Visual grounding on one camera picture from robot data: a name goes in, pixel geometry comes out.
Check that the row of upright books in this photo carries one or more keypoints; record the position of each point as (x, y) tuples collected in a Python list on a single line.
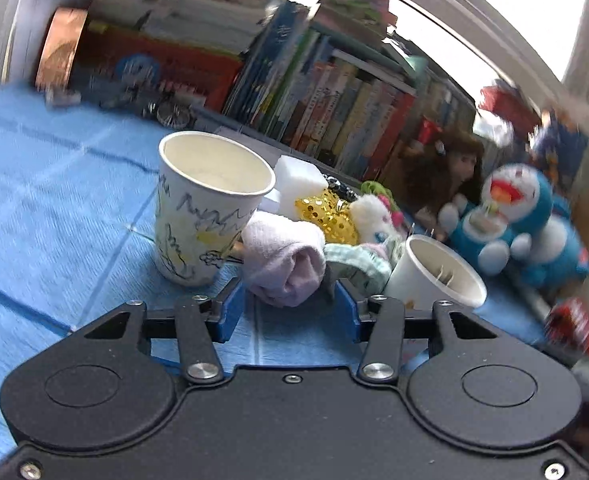
[(334, 100)]

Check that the house shaped tin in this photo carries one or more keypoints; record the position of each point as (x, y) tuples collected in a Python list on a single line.
[(359, 0)]

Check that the red plastic basket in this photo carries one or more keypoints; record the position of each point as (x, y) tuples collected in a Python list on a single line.
[(504, 100)]

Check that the blue printed carton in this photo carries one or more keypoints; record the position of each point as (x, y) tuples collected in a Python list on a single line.
[(564, 150)]

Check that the stack of flat books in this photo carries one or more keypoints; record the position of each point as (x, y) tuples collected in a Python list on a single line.
[(199, 15)]

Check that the blue cat plush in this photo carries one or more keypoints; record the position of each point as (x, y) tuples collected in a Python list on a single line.
[(519, 185)]

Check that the cat print paper cup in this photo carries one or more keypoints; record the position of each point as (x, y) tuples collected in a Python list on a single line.
[(414, 280)]

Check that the scribbled paper cup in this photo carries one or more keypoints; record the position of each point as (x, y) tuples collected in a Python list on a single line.
[(194, 230)]

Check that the blue quilted cloth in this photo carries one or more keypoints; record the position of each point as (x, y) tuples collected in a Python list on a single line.
[(49, 185)]

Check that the pink sock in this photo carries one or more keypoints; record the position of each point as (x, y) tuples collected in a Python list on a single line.
[(284, 255)]

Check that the red snack packet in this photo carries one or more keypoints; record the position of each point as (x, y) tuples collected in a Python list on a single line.
[(574, 325)]

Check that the white sponge block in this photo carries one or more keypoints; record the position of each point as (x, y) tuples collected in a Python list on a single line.
[(299, 180)]

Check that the blue plush with pink ear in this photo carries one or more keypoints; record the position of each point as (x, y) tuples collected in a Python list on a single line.
[(559, 255)]

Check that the miniature toy bicycle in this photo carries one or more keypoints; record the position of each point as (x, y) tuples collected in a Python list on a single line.
[(174, 112)]

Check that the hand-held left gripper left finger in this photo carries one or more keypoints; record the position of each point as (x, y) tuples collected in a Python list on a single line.
[(232, 310)]

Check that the red tin can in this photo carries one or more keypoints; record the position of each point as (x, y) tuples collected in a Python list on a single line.
[(428, 131)]

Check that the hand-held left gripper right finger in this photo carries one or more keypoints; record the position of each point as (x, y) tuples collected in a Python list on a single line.
[(349, 310)]

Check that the white shallow tray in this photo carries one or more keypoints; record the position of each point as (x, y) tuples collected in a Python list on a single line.
[(269, 202)]

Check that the blue round hand fan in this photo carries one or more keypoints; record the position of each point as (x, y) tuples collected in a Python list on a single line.
[(137, 70)]

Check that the brown haired doll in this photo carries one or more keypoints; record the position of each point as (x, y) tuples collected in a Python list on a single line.
[(444, 175)]

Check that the white fluffy plush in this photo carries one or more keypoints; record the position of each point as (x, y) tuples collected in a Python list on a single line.
[(369, 215)]

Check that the smartphone with lit screen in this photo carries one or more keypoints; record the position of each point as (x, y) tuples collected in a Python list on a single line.
[(59, 50)]

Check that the mint green rolled sock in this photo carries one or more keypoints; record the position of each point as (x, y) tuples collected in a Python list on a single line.
[(359, 265)]

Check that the black power plug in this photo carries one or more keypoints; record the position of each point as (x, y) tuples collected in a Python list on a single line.
[(447, 276)]

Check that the white plastic rod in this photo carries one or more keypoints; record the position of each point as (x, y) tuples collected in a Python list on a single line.
[(534, 300)]

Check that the yellow sequined bow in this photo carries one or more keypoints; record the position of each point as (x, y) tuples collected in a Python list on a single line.
[(334, 220)]

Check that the red plastic crate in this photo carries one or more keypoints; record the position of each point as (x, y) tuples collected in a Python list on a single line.
[(184, 70)]

